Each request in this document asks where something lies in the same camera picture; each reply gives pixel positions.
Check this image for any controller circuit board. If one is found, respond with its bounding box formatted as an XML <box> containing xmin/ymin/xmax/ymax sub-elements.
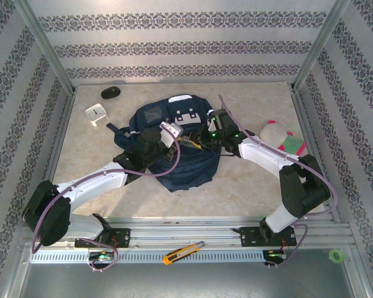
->
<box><xmin>264</xmin><ymin>250</ymin><xmax>288</xmax><ymax>261</ymax></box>
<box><xmin>88</xmin><ymin>251</ymin><xmax>114</xmax><ymax>262</ymax></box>

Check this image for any green tape roll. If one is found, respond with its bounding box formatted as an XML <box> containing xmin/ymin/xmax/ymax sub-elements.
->
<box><xmin>328</xmin><ymin>248</ymin><xmax>345</xmax><ymax>264</ymax></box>

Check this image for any aluminium frame post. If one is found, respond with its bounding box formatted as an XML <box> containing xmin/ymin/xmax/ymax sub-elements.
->
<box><xmin>290</xmin><ymin>0</ymin><xmax>351</xmax><ymax>93</ymax></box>
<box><xmin>14</xmin><ymin>0</ymin><xmax>77</xmax><ymax>94</ymax></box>

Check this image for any orange utility knife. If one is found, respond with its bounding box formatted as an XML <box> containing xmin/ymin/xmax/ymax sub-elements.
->
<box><xmin>162</xmin><ymin>241</ymin><xmax>205</xmax><ymax>266</ymax></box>

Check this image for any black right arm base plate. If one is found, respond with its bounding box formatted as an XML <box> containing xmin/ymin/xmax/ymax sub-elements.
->
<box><xmin>233</xmin><ymin>226</ymin><xmax>298</xmax><ymax>248</ymax></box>

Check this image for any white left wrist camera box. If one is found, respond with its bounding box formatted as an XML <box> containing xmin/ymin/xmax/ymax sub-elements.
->
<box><xmin>159</xmin><ymin>122</ymin><xmax>184</xmax><ymax>148</ymax></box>

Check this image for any aluminium mounting rail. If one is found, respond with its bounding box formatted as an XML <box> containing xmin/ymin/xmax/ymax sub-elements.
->
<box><xmin>18</xmin><ymin>216</ymin><xmax>355</xmax><ymax>251</ymax></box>

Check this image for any slotted grey cable duct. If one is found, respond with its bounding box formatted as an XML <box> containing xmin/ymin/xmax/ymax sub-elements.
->
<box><xmin>29</xmin><ymin>250</ymin><xmax>265</xmax><ymax>264</ymax></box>

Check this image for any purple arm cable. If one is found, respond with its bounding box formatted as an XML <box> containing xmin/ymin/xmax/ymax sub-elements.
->
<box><xmin>218</xmin><ymin>94</ymin><xmax>339</xmax><ymax>271</ymax></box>
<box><xmin>30</xmin><ymin>122</ymin><xmax>182</xmax><ymax>273</ymax></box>

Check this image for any white pink green plush toy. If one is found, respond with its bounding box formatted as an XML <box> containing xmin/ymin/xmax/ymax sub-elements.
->
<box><xmin>259</xmin><ymin>120</ymin><xmax>307</xmax><ymax>155</ymax></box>

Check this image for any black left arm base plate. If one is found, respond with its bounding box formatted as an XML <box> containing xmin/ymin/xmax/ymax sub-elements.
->
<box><xmin>74</xmin><ymin>228</ymin><xmax>131</xmax><ymax>249</ymax></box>

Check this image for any navy blue backpack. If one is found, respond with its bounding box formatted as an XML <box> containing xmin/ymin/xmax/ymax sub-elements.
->
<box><xmin>105</xmin><ymin>94</ymin><xmax>221</xmax><ymax>193</ymax></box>

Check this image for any black computer mouse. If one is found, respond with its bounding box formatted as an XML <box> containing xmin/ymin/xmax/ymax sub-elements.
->
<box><xmin>100</xmin><ymin>86</ymin><xmax>121</xmax><ymax>100</ymax></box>

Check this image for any right controller circuit board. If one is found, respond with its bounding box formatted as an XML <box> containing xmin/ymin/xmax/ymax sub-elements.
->
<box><xmin>264</xmin><ymin>250</ymin><xmax>288</xmax><ymax>261</ymax></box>

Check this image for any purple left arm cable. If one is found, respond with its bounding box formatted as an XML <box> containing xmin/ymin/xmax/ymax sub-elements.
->
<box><xmin>30</xmin><ymin>122</ymin><xmax>182</xmax><ymax>273</ymax></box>

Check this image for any aluminium side rail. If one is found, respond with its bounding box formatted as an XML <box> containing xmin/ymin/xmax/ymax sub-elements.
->
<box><xmin>290</xmin><ymin>89</ymin><xmax>343</xmax><ymax>224</ymax></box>
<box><xmin>30</xmin><ymin>91</ymin><xmax>77</xmax><ymax>226</ymax></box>

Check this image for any left controller circuit board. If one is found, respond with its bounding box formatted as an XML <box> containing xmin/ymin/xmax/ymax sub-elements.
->
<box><xmin>88</xmin><ymin>251</ymin><xmax>114</xmax><ymax>262</ymax></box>

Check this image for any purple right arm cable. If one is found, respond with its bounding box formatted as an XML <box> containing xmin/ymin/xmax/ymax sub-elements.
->
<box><xmin>218</xmin><ymin>94</ymin><xmax>339</xmax><ymax>271</ymax></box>

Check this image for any small white desk clock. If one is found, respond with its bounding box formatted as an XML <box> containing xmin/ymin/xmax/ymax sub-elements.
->
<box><xmin>85</xmin><ymin>104</ymin><xmax>110</xmax><ymax>127</ymax></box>

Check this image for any grey sheet metal tray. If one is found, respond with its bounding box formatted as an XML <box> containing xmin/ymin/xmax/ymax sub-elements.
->
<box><xmin>6</xmin><ymin>243</ymin><xmax>371</xmax><ymax>298</ymax></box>

